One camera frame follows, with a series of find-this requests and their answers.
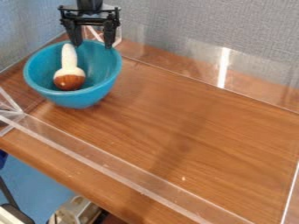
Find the grey metal bracket under table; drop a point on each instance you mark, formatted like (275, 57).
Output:
(75, 211)

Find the brown and white toy mushroom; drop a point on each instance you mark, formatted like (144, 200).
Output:
(69, 76)

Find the blue plastic bowl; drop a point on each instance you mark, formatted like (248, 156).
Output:
(97, 61)

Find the clear acrylic barrier frame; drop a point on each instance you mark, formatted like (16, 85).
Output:
(191, 143)

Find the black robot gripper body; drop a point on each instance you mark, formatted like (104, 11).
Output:
(89, 12)

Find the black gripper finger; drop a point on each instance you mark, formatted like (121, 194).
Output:
(73, 31)
(109, 34)

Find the black stand leg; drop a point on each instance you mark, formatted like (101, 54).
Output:
(11, 214)

